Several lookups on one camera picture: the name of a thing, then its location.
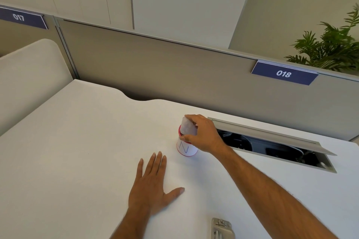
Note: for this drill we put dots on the person's right hand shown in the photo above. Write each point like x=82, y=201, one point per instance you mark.
x=206, y=136

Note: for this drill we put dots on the person's left hand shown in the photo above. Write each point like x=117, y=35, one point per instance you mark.
x=150, y=188

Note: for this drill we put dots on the person's left middle finger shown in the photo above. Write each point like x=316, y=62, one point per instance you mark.
x=158, y=165

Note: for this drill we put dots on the person's left thumb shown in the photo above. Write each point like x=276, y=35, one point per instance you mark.
x=174, y=193

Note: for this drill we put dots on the person's left little finger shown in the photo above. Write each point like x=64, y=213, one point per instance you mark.
x=140, y=171

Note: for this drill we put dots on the person's right thumb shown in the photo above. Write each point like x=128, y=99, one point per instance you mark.
x=188, y=138

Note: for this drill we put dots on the translucent white plastic cup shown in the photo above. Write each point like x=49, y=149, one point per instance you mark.
x=187, y=127

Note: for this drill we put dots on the person's right forearm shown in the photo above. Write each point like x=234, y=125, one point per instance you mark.
x=274, y=199

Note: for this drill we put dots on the person's left forearm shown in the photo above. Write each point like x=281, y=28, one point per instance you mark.
x=130, y=226

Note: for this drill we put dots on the red cup with white label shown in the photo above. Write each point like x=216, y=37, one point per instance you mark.
x=185, y=148

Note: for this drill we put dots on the silver metal clip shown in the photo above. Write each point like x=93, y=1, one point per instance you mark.
x=222, y=229

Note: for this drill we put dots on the grey desk partition panel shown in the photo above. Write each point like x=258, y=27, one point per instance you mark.
x=174, y=76
x=25, y=38

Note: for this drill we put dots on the blue partition sign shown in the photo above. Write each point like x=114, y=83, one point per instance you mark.
x=19, y=17
x=283, y=73

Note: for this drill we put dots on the white side divider panel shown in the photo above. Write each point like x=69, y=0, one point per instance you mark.
x=30, y=76

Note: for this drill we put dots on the green potted plant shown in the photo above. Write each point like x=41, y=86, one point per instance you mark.
x=331, y=48

